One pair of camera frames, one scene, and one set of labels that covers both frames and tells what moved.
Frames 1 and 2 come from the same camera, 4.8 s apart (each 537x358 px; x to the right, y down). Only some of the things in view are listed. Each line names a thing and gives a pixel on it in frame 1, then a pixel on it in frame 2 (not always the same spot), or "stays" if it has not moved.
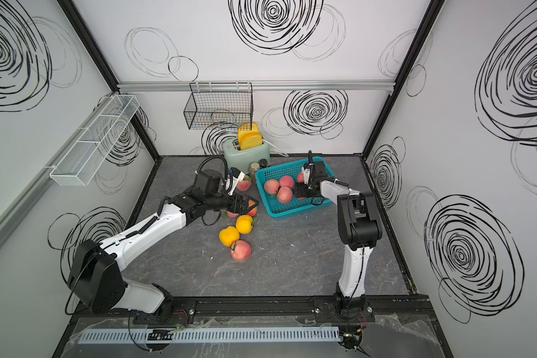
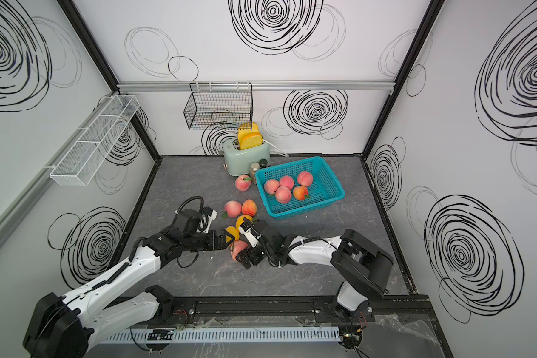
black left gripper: [243, 209] to [214, 239]
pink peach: [245, 184] stays
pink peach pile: [240, 250] stays
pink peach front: [285, 195] stays
